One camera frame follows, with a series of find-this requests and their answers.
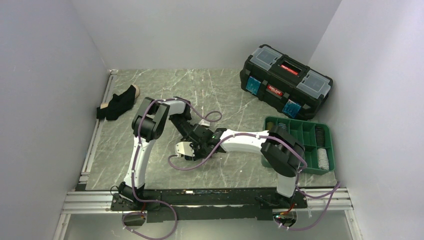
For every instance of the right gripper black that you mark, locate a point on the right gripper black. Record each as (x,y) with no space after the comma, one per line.
(197,157)

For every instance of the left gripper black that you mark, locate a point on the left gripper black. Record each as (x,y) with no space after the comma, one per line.
(184,138)

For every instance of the navy striped underwear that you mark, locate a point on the navy striped underwear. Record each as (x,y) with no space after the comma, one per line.
(283,126)

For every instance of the green compartment tray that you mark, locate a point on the green compartment tray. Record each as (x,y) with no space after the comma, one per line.
(304,132)

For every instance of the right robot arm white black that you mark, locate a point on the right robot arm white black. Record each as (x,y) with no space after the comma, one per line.
(284,153)

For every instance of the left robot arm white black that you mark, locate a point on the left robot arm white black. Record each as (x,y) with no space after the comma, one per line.
(148,125)

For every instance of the dark striped roll in tray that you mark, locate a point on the dark striped roll in tray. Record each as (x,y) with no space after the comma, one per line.
(320,137)

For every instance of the grey striped roll right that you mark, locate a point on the grey striped roll right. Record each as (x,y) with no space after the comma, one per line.
(322,159)

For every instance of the olive rolled cloth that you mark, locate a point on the olive rolled cloth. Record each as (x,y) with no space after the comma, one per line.
(269,125)

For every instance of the black toolbox with clear lids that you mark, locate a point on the black toolbox with clear lids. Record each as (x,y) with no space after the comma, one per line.
(292,88)

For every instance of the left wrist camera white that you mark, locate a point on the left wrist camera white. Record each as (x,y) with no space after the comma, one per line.
(205,123)

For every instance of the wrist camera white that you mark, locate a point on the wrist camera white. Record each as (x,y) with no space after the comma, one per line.
(184,148)
(205,123)

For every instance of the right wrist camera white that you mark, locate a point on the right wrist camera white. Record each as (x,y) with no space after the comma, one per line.
(184,148)

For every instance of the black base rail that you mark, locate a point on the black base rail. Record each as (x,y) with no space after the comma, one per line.
(260,203)

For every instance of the aluminium frame rail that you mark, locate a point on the aluminium frame rail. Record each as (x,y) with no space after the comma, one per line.
(79,201)

